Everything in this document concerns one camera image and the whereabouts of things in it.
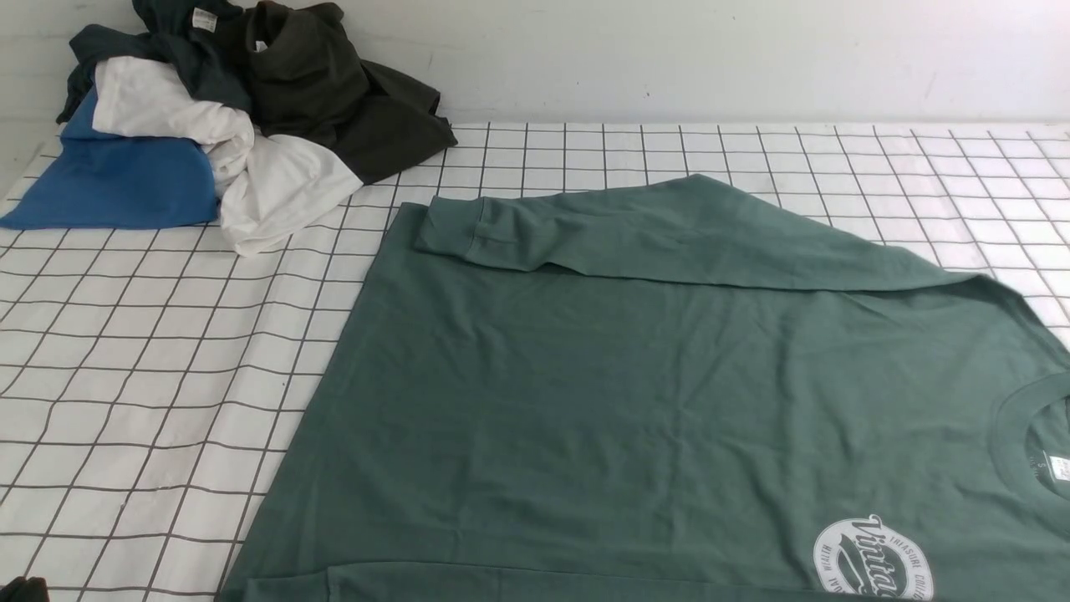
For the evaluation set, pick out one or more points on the green long sleeve shirt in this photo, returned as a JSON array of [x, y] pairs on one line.
[[675, 392]]

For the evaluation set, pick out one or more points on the white shirt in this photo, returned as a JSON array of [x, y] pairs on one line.
[[269, 186]]

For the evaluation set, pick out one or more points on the dark olive shirt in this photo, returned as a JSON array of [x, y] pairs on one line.
[[307, 79]]

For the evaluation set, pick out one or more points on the dark teal shirt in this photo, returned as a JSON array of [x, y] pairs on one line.
[[179, 33]]

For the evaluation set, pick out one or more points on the blue shirt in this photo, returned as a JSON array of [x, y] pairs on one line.
[[105, 181]]

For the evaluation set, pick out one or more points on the white grid tablecloth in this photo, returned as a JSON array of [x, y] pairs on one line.
[[152, 379]]

